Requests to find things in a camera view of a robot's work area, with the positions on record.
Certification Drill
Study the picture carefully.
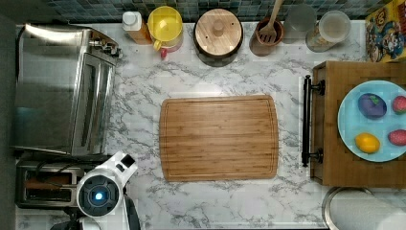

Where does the clear jar with lid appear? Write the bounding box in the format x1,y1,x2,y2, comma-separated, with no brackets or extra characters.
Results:
305,11,351,53

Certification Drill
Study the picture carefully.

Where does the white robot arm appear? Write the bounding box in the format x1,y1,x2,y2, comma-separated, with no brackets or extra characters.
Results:
50,151,141,230

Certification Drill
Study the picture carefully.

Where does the stainless steel toaster oven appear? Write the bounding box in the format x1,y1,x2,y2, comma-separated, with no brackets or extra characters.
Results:
11,24,121,156

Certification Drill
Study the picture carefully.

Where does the yellow toy lemon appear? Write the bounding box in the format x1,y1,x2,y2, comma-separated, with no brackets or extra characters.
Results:
355,132,380,153

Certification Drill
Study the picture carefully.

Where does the lower red toy strawberry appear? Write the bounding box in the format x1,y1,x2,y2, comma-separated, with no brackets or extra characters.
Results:
388,129,406,147

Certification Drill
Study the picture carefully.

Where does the silver two-slot toaster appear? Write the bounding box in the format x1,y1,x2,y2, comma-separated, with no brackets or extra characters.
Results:
15,154,108,209

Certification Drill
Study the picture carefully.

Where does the white capped amber bottle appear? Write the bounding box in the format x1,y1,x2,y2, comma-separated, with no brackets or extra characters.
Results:
122,11,152,45

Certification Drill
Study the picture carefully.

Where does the black pot with wooden lid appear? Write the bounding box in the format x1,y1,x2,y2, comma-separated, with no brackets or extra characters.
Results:
192,9,243,67

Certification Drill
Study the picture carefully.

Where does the red toy strawberry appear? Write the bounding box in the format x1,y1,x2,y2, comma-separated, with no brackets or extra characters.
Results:
388,129,406,147
392,96,406,114

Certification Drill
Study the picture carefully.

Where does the colourful cereal box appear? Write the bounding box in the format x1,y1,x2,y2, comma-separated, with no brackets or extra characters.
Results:
366,0,406,62

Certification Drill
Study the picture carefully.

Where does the purple toy eggplant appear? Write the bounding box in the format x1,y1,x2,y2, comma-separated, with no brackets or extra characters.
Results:
358,93,387,120

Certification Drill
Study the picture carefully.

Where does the light blue plate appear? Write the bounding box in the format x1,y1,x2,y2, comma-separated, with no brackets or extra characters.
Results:
337,80,406,163

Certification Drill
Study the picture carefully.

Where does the wooden tray with black handle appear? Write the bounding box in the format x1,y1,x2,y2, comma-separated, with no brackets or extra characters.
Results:
303,60,405,189

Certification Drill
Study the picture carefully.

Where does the bread slice in toaster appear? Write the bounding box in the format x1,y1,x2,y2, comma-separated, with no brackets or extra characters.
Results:
24,175,71,190

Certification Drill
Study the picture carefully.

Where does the wooden slotted spatula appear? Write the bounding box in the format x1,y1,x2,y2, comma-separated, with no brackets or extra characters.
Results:
259,0,284,44

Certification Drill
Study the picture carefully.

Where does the yellow lidded pitcher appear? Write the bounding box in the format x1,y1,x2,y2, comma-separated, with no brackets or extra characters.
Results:
147,6,184,59

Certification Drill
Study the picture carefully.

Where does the bamboo cutting board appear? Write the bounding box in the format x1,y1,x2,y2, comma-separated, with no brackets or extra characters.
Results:
159,95,279,182

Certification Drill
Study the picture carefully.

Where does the brown utensil holder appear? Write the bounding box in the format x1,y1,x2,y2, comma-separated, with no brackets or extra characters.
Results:
249,17,284,57

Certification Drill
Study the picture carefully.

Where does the upper red toy strawberry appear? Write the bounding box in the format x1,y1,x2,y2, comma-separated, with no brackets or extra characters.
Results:
392,96,406,114

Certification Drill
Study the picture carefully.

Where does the clear drinking glass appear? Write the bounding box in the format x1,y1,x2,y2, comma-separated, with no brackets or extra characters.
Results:
282,4,317,44

